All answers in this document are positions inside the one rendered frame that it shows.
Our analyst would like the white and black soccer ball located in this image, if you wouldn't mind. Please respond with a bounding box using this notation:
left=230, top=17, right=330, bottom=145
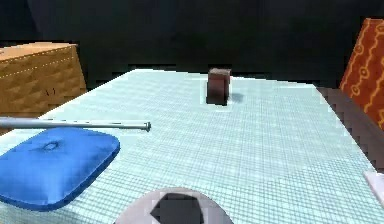
left=114, top=187, right=235, bottom=224

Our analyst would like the pale blue checked bed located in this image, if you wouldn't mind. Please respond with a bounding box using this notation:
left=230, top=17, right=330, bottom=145
left=0, top=68, right=384, bottom=224

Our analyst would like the brown box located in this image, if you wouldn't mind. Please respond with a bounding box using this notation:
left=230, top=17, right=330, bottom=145
left=205, top=67, right=232, bottom=107

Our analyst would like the grey baseball bat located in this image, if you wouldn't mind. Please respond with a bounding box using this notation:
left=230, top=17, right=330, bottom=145
left=0, top=116, right=152, bottom=132

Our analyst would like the blue pillow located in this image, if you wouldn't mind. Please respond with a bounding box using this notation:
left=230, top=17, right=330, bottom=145
left=0, top=127, right=121, bottom=212

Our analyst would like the woven brown basket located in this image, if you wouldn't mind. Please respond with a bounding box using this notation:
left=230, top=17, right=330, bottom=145
left=0, top=42, right=88, bottom=136

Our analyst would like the white flat object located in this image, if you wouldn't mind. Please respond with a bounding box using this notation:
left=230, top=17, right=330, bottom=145
left=363, top=170, right=384, bottom=208

